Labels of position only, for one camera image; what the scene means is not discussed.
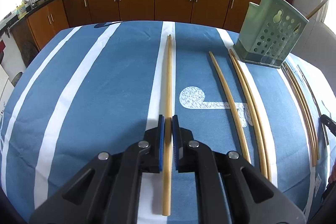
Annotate yellow dish soap bottle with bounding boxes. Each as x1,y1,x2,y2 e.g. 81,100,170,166
16,2,28,19

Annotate person's right hand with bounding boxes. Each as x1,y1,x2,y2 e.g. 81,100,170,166
328,164,336,185

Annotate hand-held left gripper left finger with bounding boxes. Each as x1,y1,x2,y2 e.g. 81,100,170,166
29,114,166,224

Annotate blue white striped tablecloth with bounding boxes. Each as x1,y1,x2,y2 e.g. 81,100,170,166
0,20,336,224

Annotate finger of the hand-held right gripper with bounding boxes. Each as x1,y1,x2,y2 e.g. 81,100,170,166
321,114,336,136

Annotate wooden base cabinets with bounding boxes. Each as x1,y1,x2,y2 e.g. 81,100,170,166
10,0,263,56

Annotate green perforated chopstick holder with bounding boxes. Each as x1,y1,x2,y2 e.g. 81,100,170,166
233,0,310,69

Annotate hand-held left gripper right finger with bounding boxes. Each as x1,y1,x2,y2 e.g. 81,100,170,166
171,114,307,224

